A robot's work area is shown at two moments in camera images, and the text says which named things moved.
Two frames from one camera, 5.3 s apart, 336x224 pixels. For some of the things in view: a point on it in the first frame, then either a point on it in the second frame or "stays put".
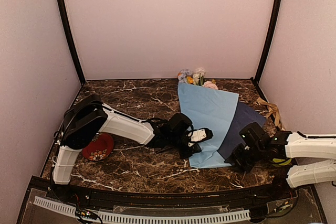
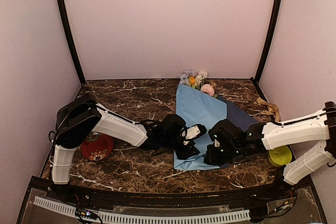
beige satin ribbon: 274,109 stays put
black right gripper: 235,157 to 210,158
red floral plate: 100,148 stays put
